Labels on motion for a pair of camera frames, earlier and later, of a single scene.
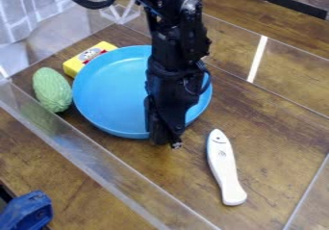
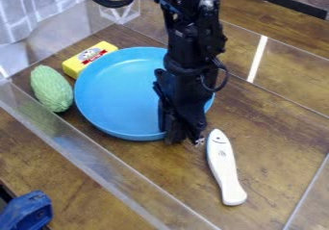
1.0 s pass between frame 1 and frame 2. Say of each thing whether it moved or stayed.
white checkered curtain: stayed
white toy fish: stayed
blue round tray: stayed
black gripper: moved
